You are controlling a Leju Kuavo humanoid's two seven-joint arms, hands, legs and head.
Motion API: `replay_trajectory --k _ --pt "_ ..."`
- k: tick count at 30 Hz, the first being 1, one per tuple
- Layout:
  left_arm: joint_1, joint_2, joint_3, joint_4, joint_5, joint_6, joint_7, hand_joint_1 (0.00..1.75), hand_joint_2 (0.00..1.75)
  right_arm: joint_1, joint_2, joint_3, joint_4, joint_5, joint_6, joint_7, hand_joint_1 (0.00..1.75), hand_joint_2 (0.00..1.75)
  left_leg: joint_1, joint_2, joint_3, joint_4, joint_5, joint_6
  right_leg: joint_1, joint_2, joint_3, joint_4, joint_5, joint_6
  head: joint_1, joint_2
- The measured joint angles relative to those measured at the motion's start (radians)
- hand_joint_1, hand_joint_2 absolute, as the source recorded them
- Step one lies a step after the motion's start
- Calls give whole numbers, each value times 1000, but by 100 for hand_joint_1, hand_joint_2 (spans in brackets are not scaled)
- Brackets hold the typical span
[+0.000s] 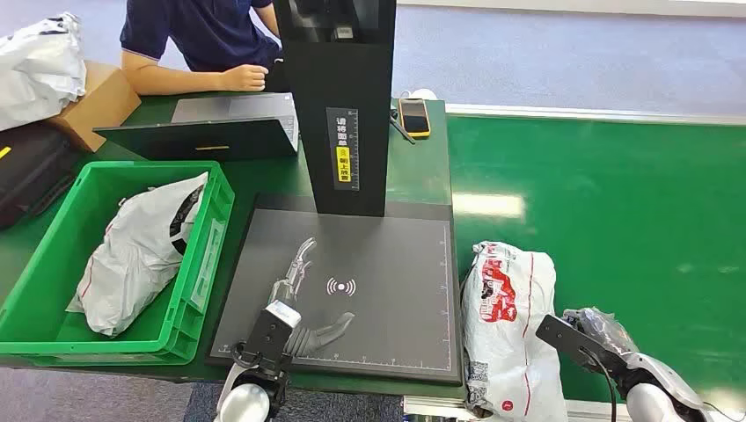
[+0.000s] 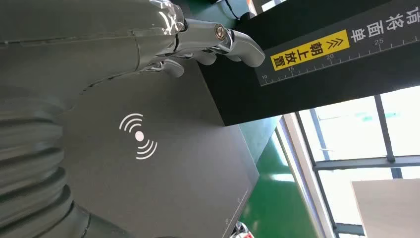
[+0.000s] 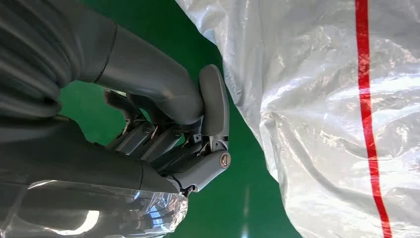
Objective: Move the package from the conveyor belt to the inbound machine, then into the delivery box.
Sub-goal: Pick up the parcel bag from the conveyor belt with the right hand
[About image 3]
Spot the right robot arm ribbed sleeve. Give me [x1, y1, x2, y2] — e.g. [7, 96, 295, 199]
[0, 0, 118, 120]

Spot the green conveyor belt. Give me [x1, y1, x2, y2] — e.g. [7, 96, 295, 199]
[59, 0, 303, 238]

